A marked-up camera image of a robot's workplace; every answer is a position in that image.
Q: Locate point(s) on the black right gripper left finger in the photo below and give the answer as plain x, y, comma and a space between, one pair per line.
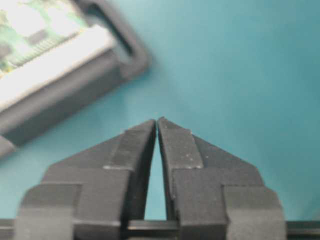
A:
92, 194

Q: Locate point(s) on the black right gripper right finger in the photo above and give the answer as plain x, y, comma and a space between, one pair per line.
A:
214, 195

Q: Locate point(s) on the green PCB board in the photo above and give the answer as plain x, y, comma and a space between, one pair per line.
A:
42, 41

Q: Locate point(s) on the black PCB vise fixture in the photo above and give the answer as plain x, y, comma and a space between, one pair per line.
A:
59, 83

